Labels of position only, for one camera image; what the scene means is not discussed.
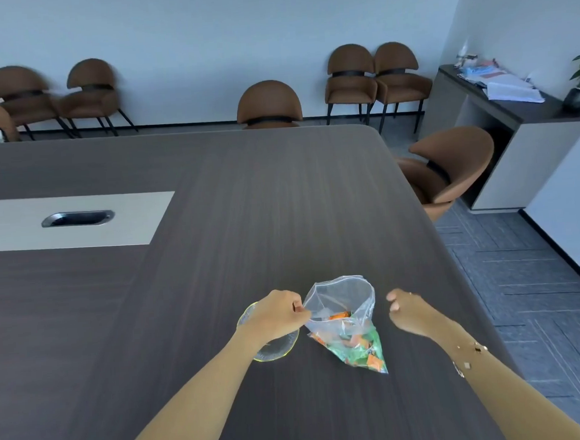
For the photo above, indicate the grey sideboard cabinet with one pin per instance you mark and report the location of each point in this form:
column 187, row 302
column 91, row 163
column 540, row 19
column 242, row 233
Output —
column 523, row 151

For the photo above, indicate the stack of white papers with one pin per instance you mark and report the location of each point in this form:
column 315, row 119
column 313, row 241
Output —
column 511, row 91

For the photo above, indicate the pile of wrapped candies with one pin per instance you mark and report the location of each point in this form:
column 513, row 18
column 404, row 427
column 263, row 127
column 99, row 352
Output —
column 358, row 349

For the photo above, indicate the clear plastic zip bag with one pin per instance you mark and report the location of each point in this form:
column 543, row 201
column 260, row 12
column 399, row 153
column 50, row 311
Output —
column 343, row 303

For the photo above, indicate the clear glass bowl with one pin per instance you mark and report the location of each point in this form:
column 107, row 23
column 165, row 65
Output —
column 279, row 349

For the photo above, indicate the person's left thumb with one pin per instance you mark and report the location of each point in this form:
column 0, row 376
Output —
column 304, row 316

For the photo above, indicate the person's right forearm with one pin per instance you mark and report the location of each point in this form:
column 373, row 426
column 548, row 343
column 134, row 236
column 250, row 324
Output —
column 499, row 381

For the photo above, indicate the blue packets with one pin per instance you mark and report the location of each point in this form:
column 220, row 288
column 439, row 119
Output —
column 473, row 71

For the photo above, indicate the person's left hand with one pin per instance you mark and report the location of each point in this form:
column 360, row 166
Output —
column 272, row 317

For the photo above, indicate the person's right fingers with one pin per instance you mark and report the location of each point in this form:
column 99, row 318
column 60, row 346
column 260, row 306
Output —
column 394, row 303

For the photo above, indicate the person's left forearm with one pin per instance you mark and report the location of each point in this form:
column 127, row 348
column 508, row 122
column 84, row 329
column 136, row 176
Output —
column 198, row 397

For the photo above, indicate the person's right hand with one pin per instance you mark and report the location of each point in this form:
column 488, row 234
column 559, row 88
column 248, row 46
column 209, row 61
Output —
column 414, row 314

